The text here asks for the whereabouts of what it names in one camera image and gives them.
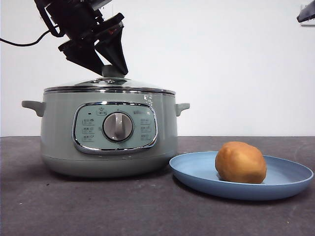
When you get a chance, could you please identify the glass lid with green knob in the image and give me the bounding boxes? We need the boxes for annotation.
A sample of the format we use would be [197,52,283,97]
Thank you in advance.
[43,64,177,94]

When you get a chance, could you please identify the brown potato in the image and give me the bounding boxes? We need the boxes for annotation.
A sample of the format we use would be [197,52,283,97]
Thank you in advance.
[215,141,267,184]

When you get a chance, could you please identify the pale green electric steamer pot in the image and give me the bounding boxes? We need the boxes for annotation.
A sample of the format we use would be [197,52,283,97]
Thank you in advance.
[21,89,190,179]

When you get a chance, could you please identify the blue round plate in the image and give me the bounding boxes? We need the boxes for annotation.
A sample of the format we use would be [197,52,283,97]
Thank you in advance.
[169,151,315,201]

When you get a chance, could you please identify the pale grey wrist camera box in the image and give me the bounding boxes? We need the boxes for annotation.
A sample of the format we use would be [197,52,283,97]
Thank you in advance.
[82,0,112,8]

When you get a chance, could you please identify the black cable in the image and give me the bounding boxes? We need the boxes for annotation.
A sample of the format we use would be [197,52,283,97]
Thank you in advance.
[0,29,61,47]

